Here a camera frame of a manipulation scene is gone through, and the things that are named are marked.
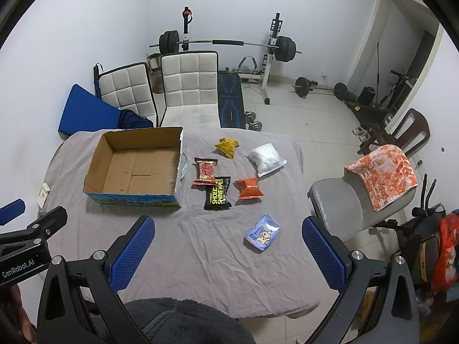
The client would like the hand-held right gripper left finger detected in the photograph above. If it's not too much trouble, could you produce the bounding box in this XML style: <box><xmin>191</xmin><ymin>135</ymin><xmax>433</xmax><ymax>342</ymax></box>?
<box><xmin>36</xmin><ymin>215</ymin><xmax>156</xmax><ymax>344</ymax></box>

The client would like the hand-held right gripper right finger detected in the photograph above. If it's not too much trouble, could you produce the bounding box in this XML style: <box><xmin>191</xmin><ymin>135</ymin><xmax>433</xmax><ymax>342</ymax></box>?
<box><xmin>302</xmin><ymin>216</ymin><xmax>420</xmax><ymax>344</ymax></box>

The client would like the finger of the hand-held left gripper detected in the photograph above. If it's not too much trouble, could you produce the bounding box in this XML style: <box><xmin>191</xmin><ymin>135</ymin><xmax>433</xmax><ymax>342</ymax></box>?
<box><xmin>0</xmin><ymin>199</ymin><xmax>26</xmax><ymax>227</ymax></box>
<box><xmin>0</xmin><ymin>206</ymin><xmax>69</xmax><ymax>249</ymax></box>

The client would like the light blue tissue packet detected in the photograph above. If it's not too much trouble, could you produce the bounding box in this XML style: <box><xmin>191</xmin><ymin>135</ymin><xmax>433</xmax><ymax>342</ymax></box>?
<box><xmin>244</xmin><ymin>214</ymin><xmax>281</xmax><ymax>253</ymax></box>

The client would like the cardboard box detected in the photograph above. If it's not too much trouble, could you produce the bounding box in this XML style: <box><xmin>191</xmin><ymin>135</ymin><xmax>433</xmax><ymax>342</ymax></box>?
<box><xmin>83</xmin><ymin>126</ymin><xmax>184</xmax><ymax>208</ymax></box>

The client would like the orange snack packet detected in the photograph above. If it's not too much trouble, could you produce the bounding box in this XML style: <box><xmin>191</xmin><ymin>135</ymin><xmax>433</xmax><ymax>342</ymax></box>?
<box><xmin>233</xmin><ymin>177</ymin><xmax>264</xmax><ymax>200</ymax></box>

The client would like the black wipes packet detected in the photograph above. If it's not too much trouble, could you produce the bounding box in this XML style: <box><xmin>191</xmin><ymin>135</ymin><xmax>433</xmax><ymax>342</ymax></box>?
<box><xmin>204</xmin><ymin>176</ymin><xmax>232</xmax><ymax>211</ymax></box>

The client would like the white soft packet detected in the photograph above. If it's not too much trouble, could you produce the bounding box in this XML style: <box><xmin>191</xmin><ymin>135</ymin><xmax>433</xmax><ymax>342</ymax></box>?
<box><xmin>247</xmin><ymin>143</ymin><xmax>287</xmax><ymax>178</ymax></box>

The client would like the red snack packet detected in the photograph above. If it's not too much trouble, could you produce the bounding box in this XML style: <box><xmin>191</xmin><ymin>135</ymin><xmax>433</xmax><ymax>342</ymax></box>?
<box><xmin>192</xmin><ymin>157</ymin><xmax>219</xmax><ymax>186</ymax></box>

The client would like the yellow snack packet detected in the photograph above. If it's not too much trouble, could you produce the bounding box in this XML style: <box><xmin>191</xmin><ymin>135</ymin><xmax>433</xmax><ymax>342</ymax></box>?
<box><xmin>214</xmin><ymin>137</ymin><xmax>240</xmax><ymax>159</ymax></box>

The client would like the grey office chair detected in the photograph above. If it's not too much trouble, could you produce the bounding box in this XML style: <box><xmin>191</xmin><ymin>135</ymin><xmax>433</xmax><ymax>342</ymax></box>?
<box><xmin>309</xmin><ymin>177</ymin><xmax>417</xmax><ymax>242</ymax></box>

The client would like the grey tablecloth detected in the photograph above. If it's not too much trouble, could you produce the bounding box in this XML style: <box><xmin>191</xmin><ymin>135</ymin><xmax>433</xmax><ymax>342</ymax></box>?
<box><xmin>43</xmin><ymin>126</ymin><xmax>320</xmax><ymax>319</ymax></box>

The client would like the person's dark fleece clothing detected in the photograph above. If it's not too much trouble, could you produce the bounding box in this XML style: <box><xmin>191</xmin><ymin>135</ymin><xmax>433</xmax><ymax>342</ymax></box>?
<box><xmin>124</xmin><ymin>297</ymin><xmax>257</xmax><ymax>344</ymax></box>

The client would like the black exercise machine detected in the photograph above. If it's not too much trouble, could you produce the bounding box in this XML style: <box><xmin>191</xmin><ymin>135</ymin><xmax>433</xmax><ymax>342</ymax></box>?
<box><xmin>394</xmin><ymin>174</ymin><xmax>447</xmax><ymax>284</ymax></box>

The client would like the orange printed towel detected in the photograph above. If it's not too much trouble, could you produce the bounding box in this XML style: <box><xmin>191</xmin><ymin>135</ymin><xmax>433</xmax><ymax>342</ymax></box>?
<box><xmin>344</xmin><ymin>144</ymin><xmax>419</xmax><ymax>212</ymax></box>

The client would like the blue foam mat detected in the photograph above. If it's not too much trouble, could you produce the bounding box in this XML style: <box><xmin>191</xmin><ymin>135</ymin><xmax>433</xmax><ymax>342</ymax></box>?
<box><xmin>58</xmin><ymin>84</ymin><xmax>122</xmax><ymax>140</ymax></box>

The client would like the red plastic bag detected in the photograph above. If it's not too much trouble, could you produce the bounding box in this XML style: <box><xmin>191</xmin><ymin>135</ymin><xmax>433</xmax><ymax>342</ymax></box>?
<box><xmin>430</xmin><ymin>213</ymin><xmax>459</xmax><ymax>292</ymax></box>

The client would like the dark blue garment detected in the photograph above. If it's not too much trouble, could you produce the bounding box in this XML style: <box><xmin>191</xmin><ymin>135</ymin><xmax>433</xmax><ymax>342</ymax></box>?
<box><xmin>119</xmin><ymin>109</ymin><xmax>154</xmax><ymax>130</ymax></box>

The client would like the chrome dumbbell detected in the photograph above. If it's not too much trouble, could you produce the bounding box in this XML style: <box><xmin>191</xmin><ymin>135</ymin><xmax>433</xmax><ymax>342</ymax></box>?
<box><xmin>245</xmin><ymin>112</ymin><xmax>264</xmax><ymax>131</ymax></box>

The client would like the white padded chair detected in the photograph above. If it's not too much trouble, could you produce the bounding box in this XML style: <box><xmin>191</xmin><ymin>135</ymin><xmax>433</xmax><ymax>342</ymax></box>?
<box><xmin>159</xmin><ymin>51</ymin><xmax>220</xmax><ymax>128</ymax></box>
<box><xmin>98</xmin><ymin>62</ymin><xmax>158</xmax><ymax>128</ymax></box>

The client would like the dark wooden chair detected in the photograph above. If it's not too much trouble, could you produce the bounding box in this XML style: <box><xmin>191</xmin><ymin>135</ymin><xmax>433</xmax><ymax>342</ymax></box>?
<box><xmin>358</xmin><ymin>108</ymin><xmax>431</xmax><ymax>158</ymax></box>

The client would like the black bag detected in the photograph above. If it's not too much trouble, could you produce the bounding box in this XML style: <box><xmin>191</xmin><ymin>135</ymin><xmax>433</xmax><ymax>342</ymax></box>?
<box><xmin>359</xmin><ymin>87</ymin><xmax>376</xmax><ymax>106</ymax></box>

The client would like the short barbell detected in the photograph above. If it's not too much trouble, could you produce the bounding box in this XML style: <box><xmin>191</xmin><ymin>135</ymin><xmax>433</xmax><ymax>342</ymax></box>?
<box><xmin>291</xmin><ymin>77</ymin><xmax>349</xmax><ymax>100</ymax></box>

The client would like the black weight bench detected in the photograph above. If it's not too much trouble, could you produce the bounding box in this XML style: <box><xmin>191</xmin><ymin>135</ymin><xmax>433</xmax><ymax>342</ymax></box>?
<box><xmin>217</xmin><ymin>68</ymin><xmax>246</xmax><ymax>130</ymax></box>

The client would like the white barbell rack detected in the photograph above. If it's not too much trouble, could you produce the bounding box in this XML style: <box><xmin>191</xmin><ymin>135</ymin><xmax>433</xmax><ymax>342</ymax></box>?
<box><xmin>181</xmin><ymin>6</ymin><xmax>284</xmax><ymax>105</ymax></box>

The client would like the barbell with black plates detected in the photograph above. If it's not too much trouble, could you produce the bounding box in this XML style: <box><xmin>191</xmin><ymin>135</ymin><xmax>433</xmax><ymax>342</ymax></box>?
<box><xmin>149</xmin><ymin>30</ymin><xmax>302</xmax><ymax>63</ymax></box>

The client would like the white door frame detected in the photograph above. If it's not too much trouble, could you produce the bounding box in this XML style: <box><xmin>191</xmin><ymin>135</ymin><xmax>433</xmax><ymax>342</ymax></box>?
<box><xmin>348</xmin><ymin>0</ymin><xmax>443</xmax><ymax>90</ymax></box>

